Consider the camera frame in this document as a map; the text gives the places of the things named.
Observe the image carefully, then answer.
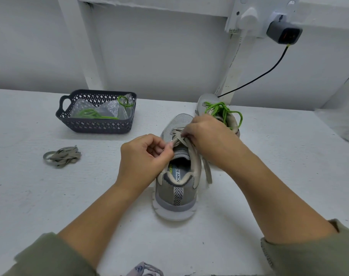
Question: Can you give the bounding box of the person's left hand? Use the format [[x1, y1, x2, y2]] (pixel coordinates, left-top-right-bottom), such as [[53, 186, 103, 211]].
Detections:
[[115, 134, 175, 197]]

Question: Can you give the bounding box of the person's right hand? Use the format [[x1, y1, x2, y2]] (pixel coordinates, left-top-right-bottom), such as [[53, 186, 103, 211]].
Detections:
[[183, 114, 251, 174]]

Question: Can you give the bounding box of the beige shoelace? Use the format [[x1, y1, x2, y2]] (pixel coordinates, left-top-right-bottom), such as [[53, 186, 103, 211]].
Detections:
[[43, 146, 82, 168], [170, 128, 213, 184]]

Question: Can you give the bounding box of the green shoelace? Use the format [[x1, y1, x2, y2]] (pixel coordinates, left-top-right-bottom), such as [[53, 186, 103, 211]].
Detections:
[[76, 95, 135, 120], [203, 101, 244, 129]]

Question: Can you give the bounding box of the gray sneaker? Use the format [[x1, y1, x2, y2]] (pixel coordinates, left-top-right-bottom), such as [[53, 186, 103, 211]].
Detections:
[[152, 113, 212, 221], [196, 93, 242, 138]]

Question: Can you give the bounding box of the clear plastic bag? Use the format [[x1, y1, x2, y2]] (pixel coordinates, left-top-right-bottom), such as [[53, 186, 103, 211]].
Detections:
[[71, 95, 135, 120]]

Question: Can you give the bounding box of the person's left forearm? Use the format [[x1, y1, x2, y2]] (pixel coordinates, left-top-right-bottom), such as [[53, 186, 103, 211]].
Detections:
[[2, 182, 142, 276]]

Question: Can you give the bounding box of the person's right forearm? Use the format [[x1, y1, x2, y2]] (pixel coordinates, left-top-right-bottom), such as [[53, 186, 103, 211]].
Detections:
[[231, 152, 349, 276]]

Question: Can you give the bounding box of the dark plastic lattice basket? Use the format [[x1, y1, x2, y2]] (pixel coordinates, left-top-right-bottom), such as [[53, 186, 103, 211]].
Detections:
[[55, 89, 137, 135]]

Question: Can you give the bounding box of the gray patterned garment piece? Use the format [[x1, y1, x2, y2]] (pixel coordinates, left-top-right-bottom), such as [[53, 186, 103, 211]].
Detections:
[[127, 261, 164, 276]]

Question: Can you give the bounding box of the white plug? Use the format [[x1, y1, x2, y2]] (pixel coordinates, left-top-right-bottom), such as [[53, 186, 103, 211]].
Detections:
[[238, 5, 260, 31]]

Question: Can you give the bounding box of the gray charger adapter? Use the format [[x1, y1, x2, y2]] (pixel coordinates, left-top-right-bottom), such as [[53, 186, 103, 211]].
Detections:
[[267, 19, 303, 45]]

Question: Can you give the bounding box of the black cable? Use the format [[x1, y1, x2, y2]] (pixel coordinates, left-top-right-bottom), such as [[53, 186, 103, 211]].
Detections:
[[217, 44, 290, 98]]

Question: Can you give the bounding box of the white cable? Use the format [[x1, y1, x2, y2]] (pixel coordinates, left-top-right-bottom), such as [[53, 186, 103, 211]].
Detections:
[[217, 30, 244, 97]]

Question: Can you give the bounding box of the white wall socket plate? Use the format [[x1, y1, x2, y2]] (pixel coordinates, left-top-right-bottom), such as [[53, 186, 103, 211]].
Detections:
[[225, 0, 299, 37]]

